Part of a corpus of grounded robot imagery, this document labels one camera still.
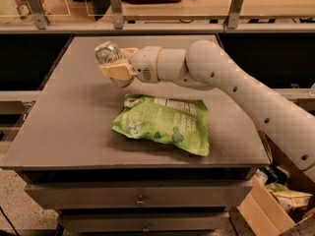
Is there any lower drawer knob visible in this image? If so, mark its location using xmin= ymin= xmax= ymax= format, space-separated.
xmin=142 ymin=223 xmax=150 ymax=233

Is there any metal bracket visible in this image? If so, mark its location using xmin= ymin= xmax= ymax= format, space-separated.
xmin=110 ymin=0 xmax=124 ymax=30
xmin=28 ymin=0 xmax=49 ymax=30
xmin=225 ymin=0 xmax=244 ymax=29

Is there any drawer knob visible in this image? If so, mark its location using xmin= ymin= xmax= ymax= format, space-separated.
xmin=135 ymin=195 xmax=146 ymax=207
xmin=142 ymin=223 xmax=150 ymax=233

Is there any upper drawer knob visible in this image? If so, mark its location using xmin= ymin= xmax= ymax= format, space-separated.
xmin=135 ymin=195 xmax=146 ymax=207

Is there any left metal bracket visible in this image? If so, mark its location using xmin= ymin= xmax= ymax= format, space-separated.
xmin=28 ymin=0 xmax=49 ymax=30

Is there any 7up soda can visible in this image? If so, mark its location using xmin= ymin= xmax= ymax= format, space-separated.
xmin=94 ymin=41 xmax=134 ymax=89

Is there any green snack bag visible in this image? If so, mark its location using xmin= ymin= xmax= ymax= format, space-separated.
xmin=112 ymin=94 xmax=210 ymax=156

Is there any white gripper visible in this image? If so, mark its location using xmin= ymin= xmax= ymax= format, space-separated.
xmin=99 ymin=46 xmax=161 ymax=84

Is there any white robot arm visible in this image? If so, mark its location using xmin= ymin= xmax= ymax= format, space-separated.
xmin=94 ymin=40 xmax=315 ymax=181

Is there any grey drawer cabinet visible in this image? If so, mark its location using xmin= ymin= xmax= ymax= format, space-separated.
xmin=2 ymin=36 xmax=269 ymax=236

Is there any right metal bracket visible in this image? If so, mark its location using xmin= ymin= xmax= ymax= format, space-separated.
xmin=225 ymin=0 xmax=244 ymax=29

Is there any yellow package in box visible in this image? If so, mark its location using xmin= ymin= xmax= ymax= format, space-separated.
xmin=266 ymin=183 xmax=312 ymax=213

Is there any cardboard box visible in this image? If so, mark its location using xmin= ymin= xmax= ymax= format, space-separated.
xmin=236 ymin=128 xmax=315 ymax=236

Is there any middle metal bracket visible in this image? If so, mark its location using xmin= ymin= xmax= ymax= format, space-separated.
xmin=110 ymin=0 xmax=124 ymax=30

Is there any colourful packet behind glass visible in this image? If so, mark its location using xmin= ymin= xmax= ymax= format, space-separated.
xmin=1 ymin=0 xmax=51 ymax=17

